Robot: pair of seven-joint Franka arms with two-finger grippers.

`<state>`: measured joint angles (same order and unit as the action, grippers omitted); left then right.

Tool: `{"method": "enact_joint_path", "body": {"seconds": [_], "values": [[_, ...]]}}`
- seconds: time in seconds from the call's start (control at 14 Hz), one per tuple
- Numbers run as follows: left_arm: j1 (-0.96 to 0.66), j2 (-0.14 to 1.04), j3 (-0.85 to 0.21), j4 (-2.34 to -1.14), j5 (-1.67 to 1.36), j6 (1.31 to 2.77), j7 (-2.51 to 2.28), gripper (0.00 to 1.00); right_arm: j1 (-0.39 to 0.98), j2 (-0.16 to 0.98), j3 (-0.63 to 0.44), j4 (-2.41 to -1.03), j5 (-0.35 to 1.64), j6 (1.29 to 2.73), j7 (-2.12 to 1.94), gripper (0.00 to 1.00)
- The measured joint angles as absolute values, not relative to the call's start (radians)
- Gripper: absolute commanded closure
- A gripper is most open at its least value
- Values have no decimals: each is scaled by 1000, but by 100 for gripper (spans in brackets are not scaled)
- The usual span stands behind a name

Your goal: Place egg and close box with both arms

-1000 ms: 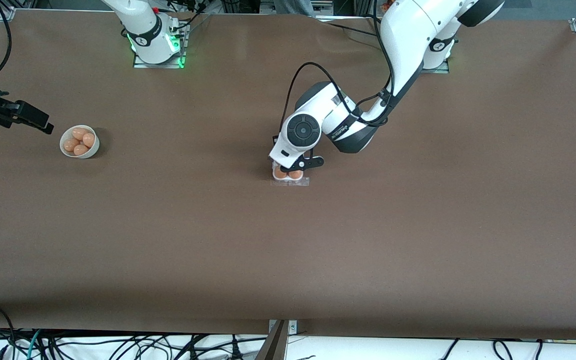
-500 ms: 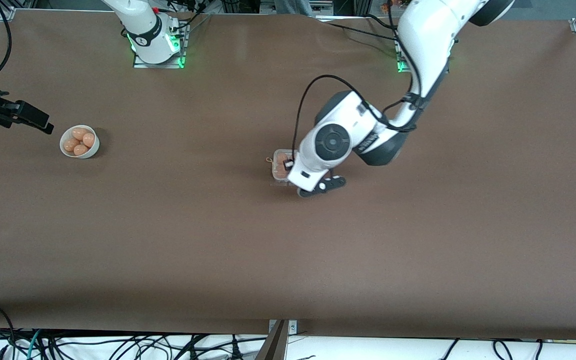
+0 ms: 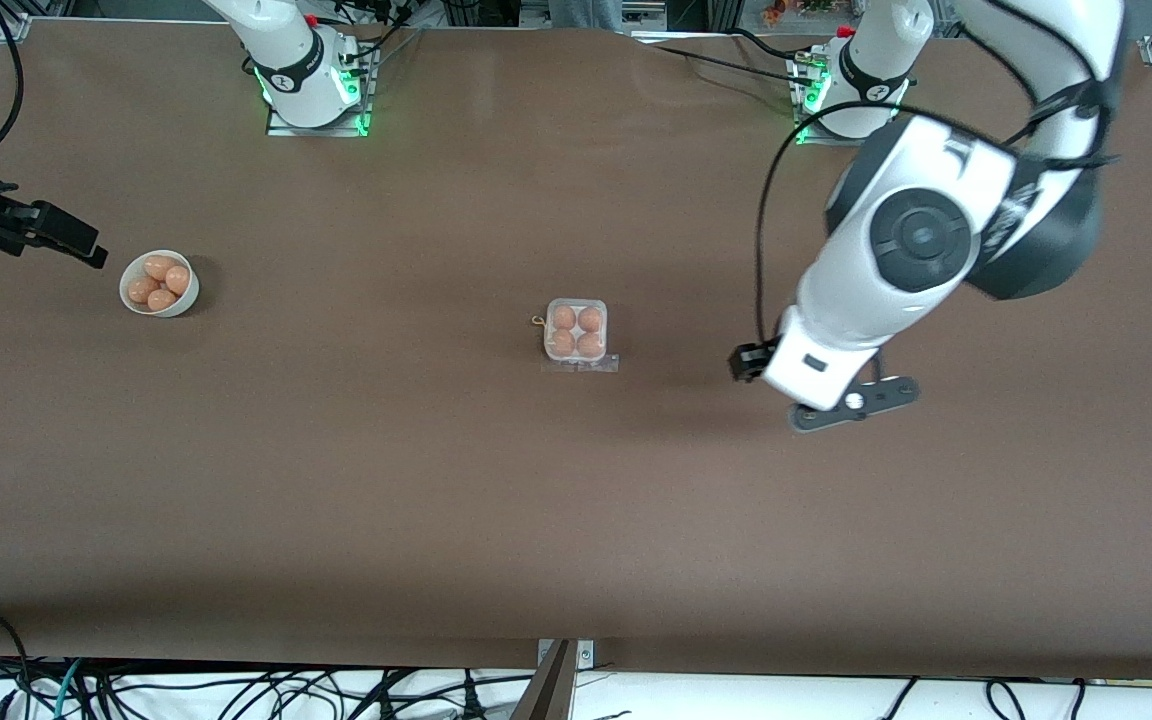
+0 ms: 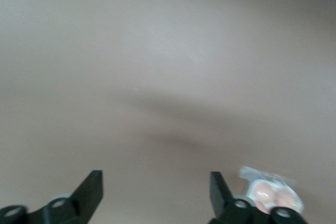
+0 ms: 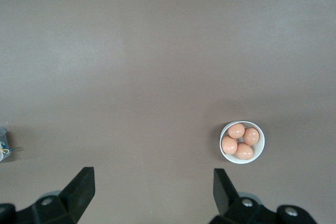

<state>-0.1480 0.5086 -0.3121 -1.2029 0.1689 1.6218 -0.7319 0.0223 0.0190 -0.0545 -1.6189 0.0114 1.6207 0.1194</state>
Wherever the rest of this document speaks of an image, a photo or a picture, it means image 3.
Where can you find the orange background clutter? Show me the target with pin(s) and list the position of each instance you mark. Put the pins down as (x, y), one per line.
(774, 12)

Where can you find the small metal table bracket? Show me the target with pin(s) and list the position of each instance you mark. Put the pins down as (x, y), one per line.
(586, 655)

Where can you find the white round bowl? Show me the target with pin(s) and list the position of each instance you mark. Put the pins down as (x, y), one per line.
(186, 298)

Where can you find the brown egg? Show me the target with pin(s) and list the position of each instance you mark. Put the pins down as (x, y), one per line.
(161, 300)
(562, 343)
(158, 267)
(142, 289)
(590, 318)
(563, 318)
(177, 279)
(590, 344)

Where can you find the metal corner bracket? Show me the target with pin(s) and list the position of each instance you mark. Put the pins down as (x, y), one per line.
(11, 28)

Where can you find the person in grey trousers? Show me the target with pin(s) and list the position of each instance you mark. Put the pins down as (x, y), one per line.
(586, 12)

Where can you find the dark metal strut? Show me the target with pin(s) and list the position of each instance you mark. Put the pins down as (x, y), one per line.
(546, 695)

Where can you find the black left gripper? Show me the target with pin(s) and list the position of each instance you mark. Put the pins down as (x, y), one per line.
(750, 361)

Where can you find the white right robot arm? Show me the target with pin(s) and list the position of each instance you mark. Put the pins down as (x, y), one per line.
(286, 50)

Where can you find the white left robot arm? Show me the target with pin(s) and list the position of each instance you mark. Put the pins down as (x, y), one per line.
(921, 240)

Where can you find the clear plastic egg box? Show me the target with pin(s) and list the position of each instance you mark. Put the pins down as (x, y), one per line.
(576, 331)

